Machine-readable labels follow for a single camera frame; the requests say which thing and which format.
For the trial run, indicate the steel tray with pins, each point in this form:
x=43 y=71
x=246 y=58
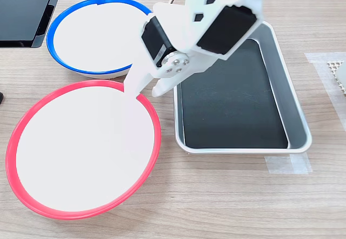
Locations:
x=292 y=106

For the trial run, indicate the black tray mat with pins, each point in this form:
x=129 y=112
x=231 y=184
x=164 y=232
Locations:
x=232 y=109

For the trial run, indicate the clear tape under base plate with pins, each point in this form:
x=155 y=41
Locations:
x=328 y=95

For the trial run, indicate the clear tape patch by tray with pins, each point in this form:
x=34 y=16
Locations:
x=286 y=164

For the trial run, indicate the small black object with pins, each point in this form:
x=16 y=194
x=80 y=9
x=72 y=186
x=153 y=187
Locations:
x=1 y=98

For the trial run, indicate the red-rimmed white plate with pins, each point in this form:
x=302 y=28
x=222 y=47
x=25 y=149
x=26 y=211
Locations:
x=81 y=152

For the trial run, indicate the pale perforated base plate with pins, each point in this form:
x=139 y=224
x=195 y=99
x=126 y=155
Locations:
x=332 y=68

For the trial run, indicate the blue-rimmed white plate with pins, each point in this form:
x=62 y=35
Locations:
x=92 y=36

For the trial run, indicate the black glossy panel device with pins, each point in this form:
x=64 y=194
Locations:
x=21 y=17

